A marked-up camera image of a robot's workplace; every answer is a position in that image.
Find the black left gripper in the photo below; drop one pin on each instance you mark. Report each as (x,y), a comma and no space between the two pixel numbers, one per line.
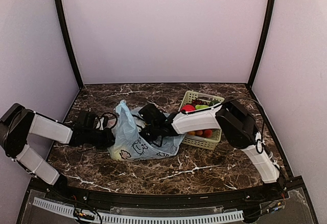
(108,142)

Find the light blue printed plastic bag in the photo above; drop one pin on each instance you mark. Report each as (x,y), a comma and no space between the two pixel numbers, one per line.
(127,137)

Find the light green round fruit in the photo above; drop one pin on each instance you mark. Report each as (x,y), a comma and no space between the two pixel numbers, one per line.
(202,106)

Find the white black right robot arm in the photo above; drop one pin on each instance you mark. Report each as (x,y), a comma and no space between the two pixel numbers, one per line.
(237,124)

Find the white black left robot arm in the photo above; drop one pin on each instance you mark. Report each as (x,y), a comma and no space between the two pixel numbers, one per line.
(18,124)

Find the large red fruit left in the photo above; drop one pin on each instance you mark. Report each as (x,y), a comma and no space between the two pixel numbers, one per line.
(187,108)

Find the fruits inside the bag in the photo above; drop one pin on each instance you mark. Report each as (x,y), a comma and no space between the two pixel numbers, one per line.
(120,155)

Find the dark purple grape bunch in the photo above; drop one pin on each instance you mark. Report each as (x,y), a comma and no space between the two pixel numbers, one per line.
(198,102)

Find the bunch of small peaches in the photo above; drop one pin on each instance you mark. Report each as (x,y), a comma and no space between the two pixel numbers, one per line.
(207,133)

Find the pale green perforated basket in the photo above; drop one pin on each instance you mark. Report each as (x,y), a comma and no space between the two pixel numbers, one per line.
(205,143)

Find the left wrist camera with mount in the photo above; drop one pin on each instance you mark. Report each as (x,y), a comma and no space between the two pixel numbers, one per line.
(106,121)

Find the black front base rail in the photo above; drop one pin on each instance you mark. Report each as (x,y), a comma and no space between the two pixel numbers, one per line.
(292,206)

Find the white slotted cable duct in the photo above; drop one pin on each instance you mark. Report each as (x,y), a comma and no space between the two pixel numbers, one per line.
(123,215)

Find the black left corner frame post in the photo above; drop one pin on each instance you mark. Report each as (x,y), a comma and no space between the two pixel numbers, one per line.
(68,43)

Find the black corner frame post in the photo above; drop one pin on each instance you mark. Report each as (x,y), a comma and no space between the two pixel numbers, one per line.
(261,44)
(68,43)

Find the black right corner frame post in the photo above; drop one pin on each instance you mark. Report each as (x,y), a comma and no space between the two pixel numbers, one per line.
(261,44)

